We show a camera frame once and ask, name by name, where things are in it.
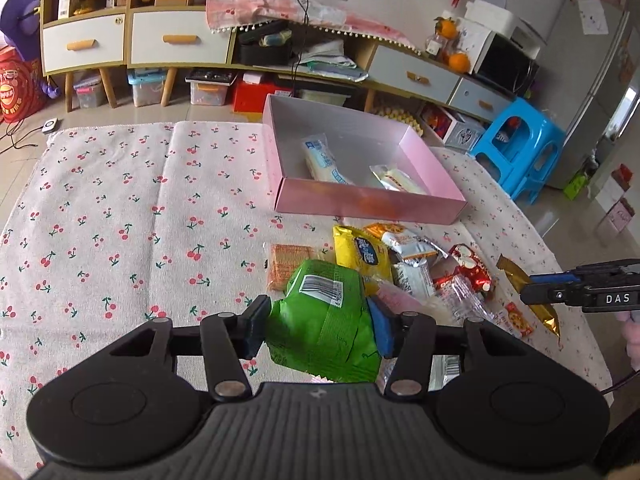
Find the blue lid storage bin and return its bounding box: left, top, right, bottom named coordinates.
left=127, top=68, right=167, bottom=108

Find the black lid storage bin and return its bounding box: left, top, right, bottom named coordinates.
left=185, top=70, right=239, bottom=107

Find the red printed bag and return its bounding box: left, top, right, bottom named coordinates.
left=0, top=45, right=49, bottom=124

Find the pink cardboard box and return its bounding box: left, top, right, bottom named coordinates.
left=263, top=93, right=469, bottom=225

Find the pink paper bag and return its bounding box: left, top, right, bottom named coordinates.
left=604, top=195, right=637, bottom=234

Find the blue plastic stool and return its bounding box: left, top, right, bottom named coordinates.
left=469, top=97, right=567, bottom=206

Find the paper note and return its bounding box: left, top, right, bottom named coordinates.
left=577, top=0, right=609, bottom=37

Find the cherry print tablecloth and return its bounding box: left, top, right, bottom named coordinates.
left=0, top=121, right=617, bottom=480

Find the yellow egg tray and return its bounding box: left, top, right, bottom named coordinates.
left=371, top=101, right=425, bottom=137

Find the printed white box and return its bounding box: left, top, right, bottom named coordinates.
left=419, top=102, right=487, bottom=154

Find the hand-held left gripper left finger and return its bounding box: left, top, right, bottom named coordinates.
left=109, top=295, right=273, bottom=403

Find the silver refrigerator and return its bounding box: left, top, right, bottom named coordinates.
left=536, top=0, right=640, bottom=192

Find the pile of papers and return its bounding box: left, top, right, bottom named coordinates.
left=294, top=39, right=369, bottom=84

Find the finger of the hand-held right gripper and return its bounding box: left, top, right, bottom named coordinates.
left=529, top=267, right=583, bottom=287
left=518, top=282, right=585, bottom=307

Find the purple plush toy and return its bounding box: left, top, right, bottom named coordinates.
left=0, top=0, right=46, bottom=101

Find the pink tasselled cloth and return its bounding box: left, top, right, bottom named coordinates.
left=205, top=0, right=425, bottom=54

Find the orange white snack packet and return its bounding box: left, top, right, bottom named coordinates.
left=363, top=222, right=452, bottom=264

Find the red box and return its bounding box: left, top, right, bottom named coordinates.
left=232, top=74, right=279, bottom=114

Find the clear storage bin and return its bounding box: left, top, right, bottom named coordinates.
left=73, top=72, right=109, bottom=110

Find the white silver snack packet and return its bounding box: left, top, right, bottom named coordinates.
left=391, top=259, right=437, bottom=302

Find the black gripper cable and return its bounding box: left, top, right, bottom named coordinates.
left=598, top=371, right=633, bottom=397

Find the white cabinet drawer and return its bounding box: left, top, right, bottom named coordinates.
left=42, top=12, right=126, bottom=77
left=130, top=9, right=234, bottom=67

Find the green bag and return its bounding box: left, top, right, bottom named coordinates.
left=563, top=169, right=591, bottom=201

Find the black case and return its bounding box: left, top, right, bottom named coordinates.
left=237, top=26, right=294, bottom=66

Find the small red cookie packet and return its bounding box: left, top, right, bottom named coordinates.
left=505, top=301, right=535, bottom=339

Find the person's right hand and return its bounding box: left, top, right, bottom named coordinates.
left=620, top=310, right=640, bottom=357

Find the gold snack packet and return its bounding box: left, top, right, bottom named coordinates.
left=496, top=254, right=561, bottom=346

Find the white foam box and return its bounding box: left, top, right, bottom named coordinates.
left=464, top=0, right=549, bottom=59

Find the white blue bread packet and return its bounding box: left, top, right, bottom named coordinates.
left=301, top=133, right=357, bottom=186

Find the red snack packet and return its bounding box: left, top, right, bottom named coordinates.
left=446, top=242, right=495, bottom=294

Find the black microwave oven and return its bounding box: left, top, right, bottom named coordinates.
left=471, top=30, right=542, bottom=99

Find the black power cable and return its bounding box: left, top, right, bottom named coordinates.
left=284, top=0, right=315, bottom=98

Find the wooden shelf cabinet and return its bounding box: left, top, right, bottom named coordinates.
left=39, top=0, right=240, bottom=112

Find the orange cracker packet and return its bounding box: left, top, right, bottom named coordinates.
left=268, top=243, right=317, bottom=294

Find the large grey cabinet drawer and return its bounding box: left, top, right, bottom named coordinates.
left=369, top=44, right=462, bottom=99

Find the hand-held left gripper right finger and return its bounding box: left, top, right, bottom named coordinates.
left=367, top=297, right=532, bottom=404

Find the white yellow snack packet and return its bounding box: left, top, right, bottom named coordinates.
left=369, top=162, right=429, bottom=196

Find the clear food container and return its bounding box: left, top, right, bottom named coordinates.
left=294, top=86, right=352, bottom=109

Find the small grey cabinet drawer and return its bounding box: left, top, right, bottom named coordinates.
left=449, top=77, right=507, bottom=122

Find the clear plastic snack packet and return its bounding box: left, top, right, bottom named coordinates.
left=431, top=274, right=497, bottom=327

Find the green snack packet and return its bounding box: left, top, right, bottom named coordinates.
left=267, top=258, right=384, bottom=384

